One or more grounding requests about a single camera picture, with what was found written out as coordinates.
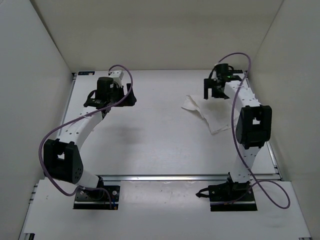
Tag blue corner label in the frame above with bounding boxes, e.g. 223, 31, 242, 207
230, 69, 244, 74
77, 71, 95, 76

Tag white pleated skirt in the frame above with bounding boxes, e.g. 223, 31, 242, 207
181, 86, 261, 136

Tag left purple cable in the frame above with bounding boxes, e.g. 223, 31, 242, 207
37, 64, 135, 197

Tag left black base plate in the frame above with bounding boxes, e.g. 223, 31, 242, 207
73, 184, 121, 211

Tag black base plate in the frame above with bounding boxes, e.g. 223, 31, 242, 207
73, 184, 121, 211
195, 181, 258, 212

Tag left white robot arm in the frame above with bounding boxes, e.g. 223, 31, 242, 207
39, 76, 137, 199

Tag left blue corner label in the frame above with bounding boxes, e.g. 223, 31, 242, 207
77, 71, 95, 76

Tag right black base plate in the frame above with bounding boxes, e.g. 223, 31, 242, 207
195, 181, 258, 212

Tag aluminium front rail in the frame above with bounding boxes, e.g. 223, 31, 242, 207
101, 174, 227, 182

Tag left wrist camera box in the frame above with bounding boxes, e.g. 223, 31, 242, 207
108, 70, 124, 82

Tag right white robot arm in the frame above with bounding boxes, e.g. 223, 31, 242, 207
203, 63, 272, 200

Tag right blue corner label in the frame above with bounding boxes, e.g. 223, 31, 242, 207
230, 69, 244, 74

